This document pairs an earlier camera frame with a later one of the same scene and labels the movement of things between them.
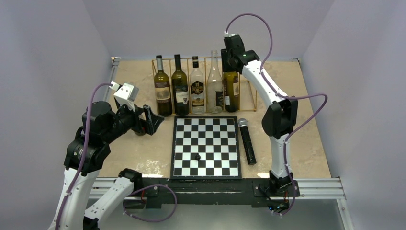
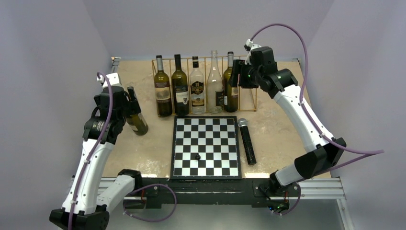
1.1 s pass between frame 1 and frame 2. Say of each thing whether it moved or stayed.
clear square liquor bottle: stayed
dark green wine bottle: stayed
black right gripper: moved
